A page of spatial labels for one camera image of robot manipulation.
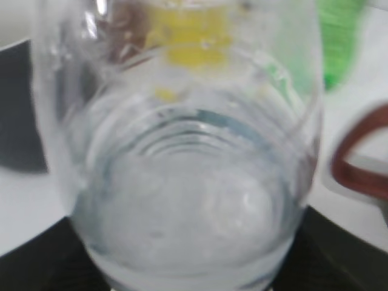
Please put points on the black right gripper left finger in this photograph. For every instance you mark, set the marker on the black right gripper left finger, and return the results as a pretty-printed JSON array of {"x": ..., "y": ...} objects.
[{"x": 54, "y": 260}]

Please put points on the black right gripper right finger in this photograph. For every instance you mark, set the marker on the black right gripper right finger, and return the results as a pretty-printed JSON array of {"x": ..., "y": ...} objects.
[{"x": 326, "y": 257}]

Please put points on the clear water bottle green label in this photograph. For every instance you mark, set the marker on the clear water bottle green label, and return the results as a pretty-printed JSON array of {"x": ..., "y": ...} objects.
[{"x": 204, "y": 193}]

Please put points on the red ceramic mug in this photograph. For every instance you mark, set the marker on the red ceramic mug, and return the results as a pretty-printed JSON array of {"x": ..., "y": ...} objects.
[{"x": 354, "y": 178}]

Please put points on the green soda bottle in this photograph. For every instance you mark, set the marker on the green soda bottle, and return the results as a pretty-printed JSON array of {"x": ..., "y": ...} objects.
[{"x": 339, "y": 22}]

